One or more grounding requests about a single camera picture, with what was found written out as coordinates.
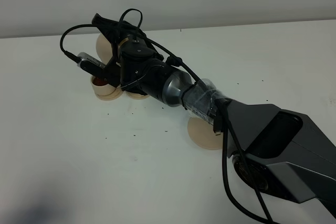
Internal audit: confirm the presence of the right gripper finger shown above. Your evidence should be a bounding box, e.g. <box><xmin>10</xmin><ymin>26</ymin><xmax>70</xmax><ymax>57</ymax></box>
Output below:
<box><xmin>91</xmin><ymin>13</ymin><xmax>131</xmax><ymax>41</ymax></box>

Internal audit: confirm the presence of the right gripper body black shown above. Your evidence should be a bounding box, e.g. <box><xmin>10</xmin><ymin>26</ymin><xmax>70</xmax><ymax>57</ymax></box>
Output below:
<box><xmin>104</xmin><ymin>31</ymin><xmax>168</xmax><ymax>95</ymax></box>

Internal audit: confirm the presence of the beige teapot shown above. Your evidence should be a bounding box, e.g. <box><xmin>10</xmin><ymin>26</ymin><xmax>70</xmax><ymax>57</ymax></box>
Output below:
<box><xmin>96</xmin><ymin>34</ymin><xmax>113</xmax><ymax>65</ymax></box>

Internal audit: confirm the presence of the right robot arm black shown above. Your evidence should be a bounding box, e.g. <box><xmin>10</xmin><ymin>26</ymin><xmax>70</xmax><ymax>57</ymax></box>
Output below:
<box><xmin>91</xmin><ymin>15</ymin><xmax>335</xmax><ymax>205</ymax></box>

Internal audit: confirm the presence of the large beige teapot saucer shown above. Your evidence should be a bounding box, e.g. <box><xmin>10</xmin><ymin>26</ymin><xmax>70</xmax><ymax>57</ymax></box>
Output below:
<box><xmin>187</xmin><ymin>118</ymin><xmax>223</xmax><ymax>150</ymax></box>

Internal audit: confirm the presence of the right beige cup saucer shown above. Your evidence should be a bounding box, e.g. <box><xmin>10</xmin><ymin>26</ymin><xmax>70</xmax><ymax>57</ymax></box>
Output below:
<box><xmin>126</xmin><ymin>91</ymin><xmax>149</xmax><ymax>100</ymax></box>

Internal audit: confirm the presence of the beige cup saucer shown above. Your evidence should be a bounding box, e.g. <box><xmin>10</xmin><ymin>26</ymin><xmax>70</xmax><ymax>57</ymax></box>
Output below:
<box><xmin>95</xmin><ymin>88</ymin><xmax>123</xmax><ymax>101</ymax></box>
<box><xmin>126</xmin><ymin>91</ymin><xmax>149</xmax><ymax>100</ymax></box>

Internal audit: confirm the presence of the left beige cup saucer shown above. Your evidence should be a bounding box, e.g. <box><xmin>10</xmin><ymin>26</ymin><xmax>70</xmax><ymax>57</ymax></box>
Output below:
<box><xmin>95</xmin><ymin>88</ymin><xmax>123</xmax><ymax>101</ymax></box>

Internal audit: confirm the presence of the left beige teacup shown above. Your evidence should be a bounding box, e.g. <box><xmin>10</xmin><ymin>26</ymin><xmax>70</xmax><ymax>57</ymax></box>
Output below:
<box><xmin>90</xmin><ymin>76</ymin><xmax>116</xmax><ymax>97</ymax></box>

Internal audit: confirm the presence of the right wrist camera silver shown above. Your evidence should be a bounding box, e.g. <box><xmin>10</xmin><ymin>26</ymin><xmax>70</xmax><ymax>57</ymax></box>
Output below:
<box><xmin>76</xmin><ymin>52</ymin><xmax>106</xmax><ymax>77</ymax></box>

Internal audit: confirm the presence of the right black camera cable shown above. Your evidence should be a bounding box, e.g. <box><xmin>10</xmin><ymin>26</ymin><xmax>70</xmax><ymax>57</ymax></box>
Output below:
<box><xmin>59</xmin><ymin>8</ymin><xmax>336</xmax><ymax>224</ymax></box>

